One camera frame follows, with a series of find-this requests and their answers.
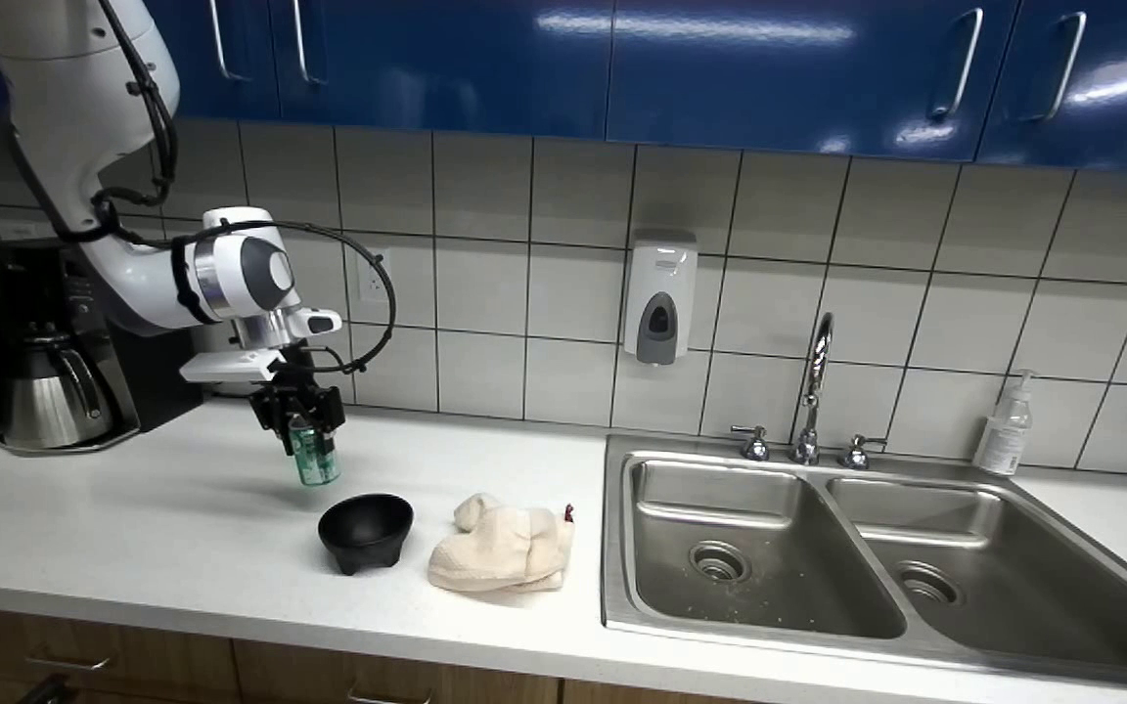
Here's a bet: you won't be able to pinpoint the green soda can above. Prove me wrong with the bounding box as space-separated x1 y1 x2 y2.
287 417 349 494

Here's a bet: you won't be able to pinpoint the blue upper cabinets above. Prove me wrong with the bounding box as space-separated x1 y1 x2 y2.
0 0 1127 178

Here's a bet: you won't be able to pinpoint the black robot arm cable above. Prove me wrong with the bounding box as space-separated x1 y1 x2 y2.
0 0 403 383

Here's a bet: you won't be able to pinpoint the black bowl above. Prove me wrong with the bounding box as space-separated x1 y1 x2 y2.
315 490 419 577

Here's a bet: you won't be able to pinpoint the steel coffee carafe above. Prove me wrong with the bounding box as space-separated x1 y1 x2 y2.
0 324 116 453

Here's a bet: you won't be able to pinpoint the metal drawer handle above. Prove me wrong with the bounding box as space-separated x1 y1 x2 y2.
19 654 114 683

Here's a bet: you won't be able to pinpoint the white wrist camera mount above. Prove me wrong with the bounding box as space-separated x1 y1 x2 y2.
178 344 295 400

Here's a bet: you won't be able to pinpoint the wooden lower cabinets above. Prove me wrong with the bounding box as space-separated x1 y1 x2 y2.
0 599 765 704

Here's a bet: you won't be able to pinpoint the chrome faucet spout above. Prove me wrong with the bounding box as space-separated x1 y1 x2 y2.
788 308 842 469

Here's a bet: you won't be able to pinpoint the chrome faucet handle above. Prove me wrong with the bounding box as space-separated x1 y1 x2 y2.
837 428 889 471
730 421 778 465

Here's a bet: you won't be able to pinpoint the white wall soap dispenser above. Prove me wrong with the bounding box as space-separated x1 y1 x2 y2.
619 232 702 368

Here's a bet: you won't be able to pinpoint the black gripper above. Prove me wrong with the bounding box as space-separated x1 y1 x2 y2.
246 338 349 462

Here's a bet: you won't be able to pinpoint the chrome cabinet door handle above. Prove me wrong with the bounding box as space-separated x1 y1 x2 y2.
204 0 240 87
287 0 320 87
1043 6 1091 126
930 3 989 126

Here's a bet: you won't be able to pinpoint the stainless steel double sink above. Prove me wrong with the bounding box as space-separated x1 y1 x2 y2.
600 428 1127 694

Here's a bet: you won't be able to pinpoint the clear soap bottle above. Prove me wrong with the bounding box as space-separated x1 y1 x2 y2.
971 368 1036 479

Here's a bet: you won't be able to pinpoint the beige crumpled cloth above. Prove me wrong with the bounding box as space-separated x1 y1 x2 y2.
424 490 580 604

